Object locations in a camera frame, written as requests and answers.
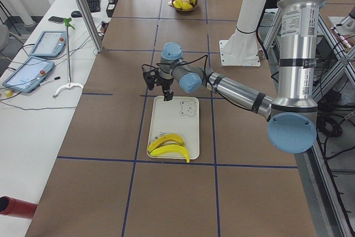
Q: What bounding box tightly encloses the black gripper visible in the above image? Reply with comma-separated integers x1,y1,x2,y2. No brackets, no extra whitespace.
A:
156,67,174,102

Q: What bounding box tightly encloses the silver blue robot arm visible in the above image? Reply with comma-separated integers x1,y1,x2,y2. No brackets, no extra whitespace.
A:
144,0,326,153

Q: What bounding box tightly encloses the woven brown fruit basket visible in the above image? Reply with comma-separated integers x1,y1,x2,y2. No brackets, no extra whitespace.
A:
170,0,198,12

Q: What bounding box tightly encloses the white bear print tray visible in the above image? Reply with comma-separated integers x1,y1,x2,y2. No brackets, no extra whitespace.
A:
146,96,200,161

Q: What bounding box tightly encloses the black computer mouse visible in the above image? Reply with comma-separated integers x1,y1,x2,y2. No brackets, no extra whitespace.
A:
70,11,82,18

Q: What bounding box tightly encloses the black white marker pen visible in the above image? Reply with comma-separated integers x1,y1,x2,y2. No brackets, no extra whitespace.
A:
39,76,61,86

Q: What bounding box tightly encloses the white stand with green clip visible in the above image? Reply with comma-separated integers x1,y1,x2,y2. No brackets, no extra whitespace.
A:
53,18,84,98

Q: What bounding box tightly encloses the far blue teach pendant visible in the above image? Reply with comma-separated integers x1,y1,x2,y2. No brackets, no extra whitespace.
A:
29,31,66,57

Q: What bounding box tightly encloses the blue teach pendant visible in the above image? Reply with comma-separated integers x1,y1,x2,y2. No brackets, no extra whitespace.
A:
29,31,66,57
2,56,54,93

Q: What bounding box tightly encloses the black smartphone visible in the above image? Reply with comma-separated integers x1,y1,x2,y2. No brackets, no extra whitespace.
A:
48,16,64,24

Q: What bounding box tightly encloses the near blue teach pendant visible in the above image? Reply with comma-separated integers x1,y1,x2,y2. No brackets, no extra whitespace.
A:
2,56,54,93

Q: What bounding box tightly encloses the small yellow object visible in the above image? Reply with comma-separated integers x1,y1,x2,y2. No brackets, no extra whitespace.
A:
5,90,13,98

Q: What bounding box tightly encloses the red cylinder tube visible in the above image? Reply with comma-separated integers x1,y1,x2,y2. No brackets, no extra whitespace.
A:
1,196,38,219

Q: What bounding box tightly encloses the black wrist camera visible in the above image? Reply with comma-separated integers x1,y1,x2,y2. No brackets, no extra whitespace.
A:
143,69,156,90

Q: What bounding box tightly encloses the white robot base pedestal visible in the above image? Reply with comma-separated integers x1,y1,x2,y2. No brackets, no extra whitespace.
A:
219,0,266,67

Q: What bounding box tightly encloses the aluminium frame post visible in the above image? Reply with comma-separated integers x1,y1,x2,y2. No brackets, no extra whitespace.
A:
75,0,104,53

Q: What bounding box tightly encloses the aluminium frame rack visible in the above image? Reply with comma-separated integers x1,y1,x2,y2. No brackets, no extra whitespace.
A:
260,1,355,237

